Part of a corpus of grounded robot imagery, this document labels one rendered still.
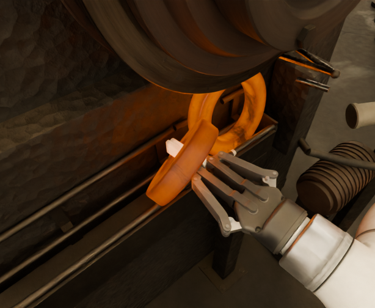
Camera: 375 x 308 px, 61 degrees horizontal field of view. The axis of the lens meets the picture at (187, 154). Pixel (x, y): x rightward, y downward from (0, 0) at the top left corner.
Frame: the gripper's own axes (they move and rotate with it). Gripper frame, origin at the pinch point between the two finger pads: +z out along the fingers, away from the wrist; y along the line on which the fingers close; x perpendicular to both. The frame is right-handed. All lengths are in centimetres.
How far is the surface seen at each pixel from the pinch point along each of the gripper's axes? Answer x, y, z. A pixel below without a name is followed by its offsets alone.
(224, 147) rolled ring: -8.1, 10.0, -0.4
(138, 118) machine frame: 3.5, -1.9, 9.0
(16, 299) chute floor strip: -11.7, -33.2, 6.5
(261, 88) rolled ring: -1.5, 22.0, 0.7
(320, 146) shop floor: -87, 91, -5
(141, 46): 23.0, -5.0, 1.3
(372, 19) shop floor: -105, 242, 31
